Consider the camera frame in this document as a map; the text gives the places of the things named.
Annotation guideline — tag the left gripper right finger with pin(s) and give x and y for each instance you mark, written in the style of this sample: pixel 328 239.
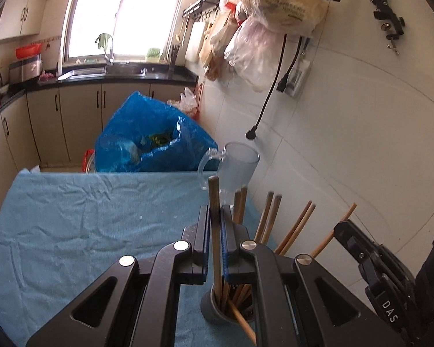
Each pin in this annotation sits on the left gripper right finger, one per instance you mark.
pixel 297 302

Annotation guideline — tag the hanging plastic bags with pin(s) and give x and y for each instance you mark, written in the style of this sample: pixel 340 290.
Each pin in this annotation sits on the hanging plastic bags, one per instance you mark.
pixel 246 37

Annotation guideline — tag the black utensil holder cup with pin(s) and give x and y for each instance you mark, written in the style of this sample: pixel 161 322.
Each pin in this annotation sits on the black utensil holder cup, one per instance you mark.
pixel 211 313

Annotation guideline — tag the beige kitchen base cabinets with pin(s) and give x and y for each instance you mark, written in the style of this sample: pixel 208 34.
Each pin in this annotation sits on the beige kitchen base cabinets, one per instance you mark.
pixel 55 126

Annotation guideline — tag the white wall socket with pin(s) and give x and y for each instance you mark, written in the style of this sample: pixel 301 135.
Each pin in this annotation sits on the white wall socket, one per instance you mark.
pixel 299 73

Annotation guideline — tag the blue plastic bag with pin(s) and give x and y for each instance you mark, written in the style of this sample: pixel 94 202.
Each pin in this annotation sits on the blue plastic bag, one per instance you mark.
pixel 145 134

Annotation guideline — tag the steel appliance with red lid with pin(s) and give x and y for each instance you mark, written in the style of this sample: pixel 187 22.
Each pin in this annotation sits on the steel appliance with red lid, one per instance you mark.
pixel 28 64

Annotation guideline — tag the beige upper wall cabinet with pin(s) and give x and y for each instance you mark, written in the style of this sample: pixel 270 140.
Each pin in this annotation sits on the beige upper wall cabinet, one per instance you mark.
pixel 21 18

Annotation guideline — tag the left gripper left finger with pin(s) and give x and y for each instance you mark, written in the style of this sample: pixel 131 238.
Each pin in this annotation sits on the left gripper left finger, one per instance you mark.
pixel 135 301

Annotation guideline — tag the blue terry table cloth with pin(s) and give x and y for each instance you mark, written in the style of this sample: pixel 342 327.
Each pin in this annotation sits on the blue terry table cloth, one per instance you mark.
pixel 60 231

